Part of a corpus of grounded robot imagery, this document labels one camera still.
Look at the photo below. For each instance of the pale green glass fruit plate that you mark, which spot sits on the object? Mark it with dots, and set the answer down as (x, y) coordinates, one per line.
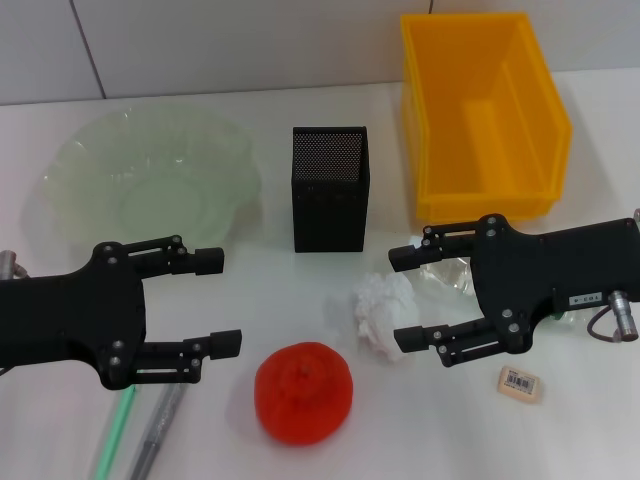
(150, 165)

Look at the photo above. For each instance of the beige eraser with barcode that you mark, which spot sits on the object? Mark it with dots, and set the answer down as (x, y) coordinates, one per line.
(520, 384)

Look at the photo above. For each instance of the green pen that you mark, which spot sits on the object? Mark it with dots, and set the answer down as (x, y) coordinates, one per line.
(112, 435)

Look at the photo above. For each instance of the grey pen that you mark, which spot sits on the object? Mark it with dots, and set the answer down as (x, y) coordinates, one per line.
(160, 425)

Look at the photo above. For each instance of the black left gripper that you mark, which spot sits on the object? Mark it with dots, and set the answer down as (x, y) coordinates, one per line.
(75, 320)

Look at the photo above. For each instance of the orange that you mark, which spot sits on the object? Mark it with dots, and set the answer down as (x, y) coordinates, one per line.
(300, 395)

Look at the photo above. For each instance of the black mesh pen holder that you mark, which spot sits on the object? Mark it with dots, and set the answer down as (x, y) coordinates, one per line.
(327, 215)

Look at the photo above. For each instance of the white paper ball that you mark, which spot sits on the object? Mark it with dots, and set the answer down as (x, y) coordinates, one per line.
(385, 305)

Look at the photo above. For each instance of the yellow plastic bin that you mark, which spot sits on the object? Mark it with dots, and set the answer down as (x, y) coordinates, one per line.
(500, 125)

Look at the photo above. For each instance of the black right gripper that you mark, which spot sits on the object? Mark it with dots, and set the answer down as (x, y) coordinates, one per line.
(550, 270)

